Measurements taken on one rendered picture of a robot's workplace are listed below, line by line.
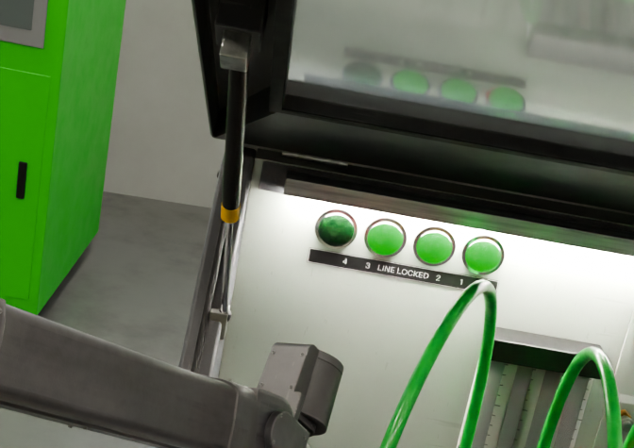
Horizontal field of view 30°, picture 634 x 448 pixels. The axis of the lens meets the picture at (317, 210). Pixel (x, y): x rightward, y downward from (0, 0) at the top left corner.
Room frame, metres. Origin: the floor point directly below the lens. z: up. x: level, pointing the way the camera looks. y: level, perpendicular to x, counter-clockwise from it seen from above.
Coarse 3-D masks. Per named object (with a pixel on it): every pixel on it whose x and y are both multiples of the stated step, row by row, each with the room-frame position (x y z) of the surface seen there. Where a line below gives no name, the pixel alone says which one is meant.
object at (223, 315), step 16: (240, 80) 1.03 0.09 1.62; (240, 96) 1.04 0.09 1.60; (240, 112) 1.04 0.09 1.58; (240, 128) 1.05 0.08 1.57; (240, 144) 1.06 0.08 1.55; (240, 160) 1.07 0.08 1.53; (224, 176) 1.09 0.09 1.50; (240, 176) 1.08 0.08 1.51; (224, 192) 1.09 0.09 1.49; (240, 192) 1.10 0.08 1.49; (224, 208) 1.10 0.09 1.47; (240, 208) 1.11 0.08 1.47; (224, 256) 1.14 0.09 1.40; (224, 272) 1.15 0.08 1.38; (224, 288) 1.16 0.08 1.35; (224, 304) 1.17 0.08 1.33; (224, 320) 1.17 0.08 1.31; (224, 336) 1.17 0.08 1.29
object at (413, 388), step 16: (480, 288) 1.11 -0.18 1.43; (464, 304) 1.06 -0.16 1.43; (496, 304) 1.19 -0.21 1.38; (448, 320) 1.03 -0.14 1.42; (496, 320) 1.22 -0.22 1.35; (432, 336) 1.01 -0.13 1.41; (448, 336) 1.02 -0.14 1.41; (432, 352) 0.99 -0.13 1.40; (480, 352) 1.24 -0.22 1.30; (416, 368) 0.98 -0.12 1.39; (480, 368) 1.24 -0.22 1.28; (416, 384) 0.96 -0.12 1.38; (480, 384) 1.24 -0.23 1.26; (400, 400) 0.95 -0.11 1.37; (480, 400) 1.25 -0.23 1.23; (400, 416) 0.94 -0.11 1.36; (400, 432) 0.93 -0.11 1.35; (464, 432) 1.25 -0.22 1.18
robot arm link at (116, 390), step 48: (0, 336) 0.55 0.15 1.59; (48, 336) 0.62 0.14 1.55; (0, 384) 0.57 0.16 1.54; (48, 384) 0.61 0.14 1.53; (96, 384) 0.64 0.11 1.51; (144, 384) 0.68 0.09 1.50; (192, 384) 0.73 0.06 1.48; (144, 432) 0.67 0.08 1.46; (192, 432) 0.71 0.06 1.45; (240, 432) 0.75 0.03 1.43
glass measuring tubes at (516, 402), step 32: (512, 352) 1.30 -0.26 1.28; (544, 352) 1.30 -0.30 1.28; (576, 352) 1.30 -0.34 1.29; (512, 384) 1.33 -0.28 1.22; (544, 384) 1.31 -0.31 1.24; (576, 384) 1.31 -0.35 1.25; (480, 416) 1.31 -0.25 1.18; (512, 416) 1.30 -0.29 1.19; (544, 416) 1.31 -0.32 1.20; (576, 416) 1.31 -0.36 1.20
